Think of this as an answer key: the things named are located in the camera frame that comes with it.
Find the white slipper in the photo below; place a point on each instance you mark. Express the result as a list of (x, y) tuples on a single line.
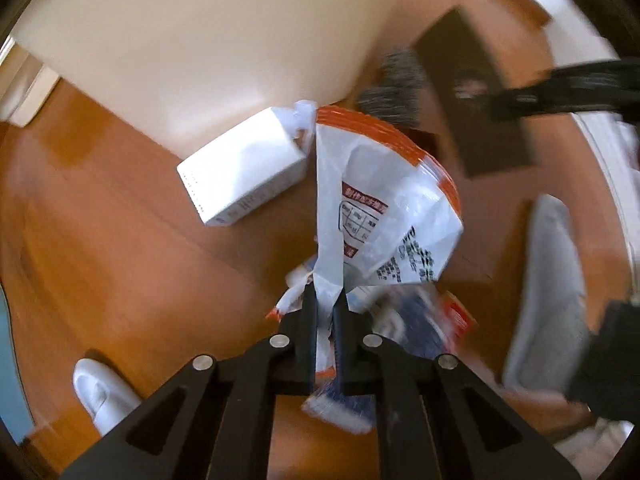
[(100, 395), (550, 300)]

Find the white plastic bag orange trim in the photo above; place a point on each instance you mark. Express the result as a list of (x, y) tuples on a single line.
[(330, 185)]

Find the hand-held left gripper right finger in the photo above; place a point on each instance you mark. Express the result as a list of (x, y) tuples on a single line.
[(341, 320)]

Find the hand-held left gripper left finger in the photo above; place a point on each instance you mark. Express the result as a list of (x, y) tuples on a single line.
[(311, 310)]

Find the blue board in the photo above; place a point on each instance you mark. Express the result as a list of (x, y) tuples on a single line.
[(6, 340)]

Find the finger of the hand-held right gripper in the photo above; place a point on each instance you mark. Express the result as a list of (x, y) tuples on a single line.
[(565, 92)]

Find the white carton box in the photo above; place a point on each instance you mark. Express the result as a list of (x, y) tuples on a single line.
[(245, 165)]

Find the cream white furniture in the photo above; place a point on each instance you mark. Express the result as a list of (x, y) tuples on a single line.
[(200, 35)]

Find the blue white packet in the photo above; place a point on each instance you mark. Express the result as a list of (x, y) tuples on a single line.
[(405, 325)]

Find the red packet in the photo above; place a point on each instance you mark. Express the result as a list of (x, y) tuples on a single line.
[(457, 316)]

